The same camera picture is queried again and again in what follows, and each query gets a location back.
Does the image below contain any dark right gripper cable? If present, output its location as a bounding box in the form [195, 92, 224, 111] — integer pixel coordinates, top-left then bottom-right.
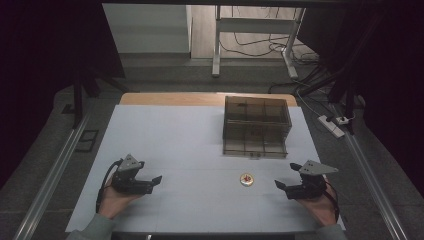
[322, 185, 341, 222]

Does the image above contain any aluminium floor rail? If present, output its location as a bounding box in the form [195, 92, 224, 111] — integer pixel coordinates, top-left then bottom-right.
[12, 111, 92, 240]
[343, 131, 409, 240]

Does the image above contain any white table sheet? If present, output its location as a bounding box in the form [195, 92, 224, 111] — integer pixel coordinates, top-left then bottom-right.
[65, 104, 347, 234]

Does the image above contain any white metal desk frame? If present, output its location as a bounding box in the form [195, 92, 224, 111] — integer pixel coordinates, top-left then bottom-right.
[211, 5, 307, 80]

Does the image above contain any black rectangular floor frame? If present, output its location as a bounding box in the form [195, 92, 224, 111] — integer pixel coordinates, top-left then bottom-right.
[75, 129, 100, 154]

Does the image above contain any transparent brown drawer box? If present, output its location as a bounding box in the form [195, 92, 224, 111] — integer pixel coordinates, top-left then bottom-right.
[222, 95, 293, 159]

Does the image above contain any black floor cable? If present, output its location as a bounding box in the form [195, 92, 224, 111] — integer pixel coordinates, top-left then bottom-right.
[218, 30, 320, 66]

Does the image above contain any black metal stand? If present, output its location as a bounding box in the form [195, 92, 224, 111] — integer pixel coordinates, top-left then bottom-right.
[296, 13, 384, 136]

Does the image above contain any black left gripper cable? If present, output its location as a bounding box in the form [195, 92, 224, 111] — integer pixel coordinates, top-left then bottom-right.
[95, 159, 124, 214]

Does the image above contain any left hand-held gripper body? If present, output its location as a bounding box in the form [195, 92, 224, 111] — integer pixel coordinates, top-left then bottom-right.
[111, 153, 155, 196]

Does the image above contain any person's left hand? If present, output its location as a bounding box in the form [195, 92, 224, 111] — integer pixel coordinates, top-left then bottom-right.
[97, 178, 144, 220]

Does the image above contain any white power strip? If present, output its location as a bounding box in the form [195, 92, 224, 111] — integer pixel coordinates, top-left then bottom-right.
[317, 114, 346, 139]

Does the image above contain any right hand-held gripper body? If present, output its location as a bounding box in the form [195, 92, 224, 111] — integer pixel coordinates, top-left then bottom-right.
[285, 160, 339, 200]

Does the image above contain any round gold red badge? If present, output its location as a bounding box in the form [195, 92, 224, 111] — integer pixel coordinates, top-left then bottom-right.
[239, 172, 255, 188]

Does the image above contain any white cabinet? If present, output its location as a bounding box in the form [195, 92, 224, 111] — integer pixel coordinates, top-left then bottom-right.
[102, 3, 193, 55]

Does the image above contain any white power adapter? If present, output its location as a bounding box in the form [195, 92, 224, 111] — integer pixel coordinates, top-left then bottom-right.
[335, 115, 356, 126]

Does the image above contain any black curtain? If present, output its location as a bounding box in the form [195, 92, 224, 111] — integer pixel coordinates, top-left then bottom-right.
[296, 6, 424, 198]
[0, 0, 126, 191]

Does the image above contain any black tripod stand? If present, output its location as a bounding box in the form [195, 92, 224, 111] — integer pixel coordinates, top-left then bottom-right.
[70, 68, 131, 130]

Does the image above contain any person's right hand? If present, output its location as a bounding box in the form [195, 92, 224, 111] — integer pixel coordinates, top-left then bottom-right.
[295, 179, 338, 228]

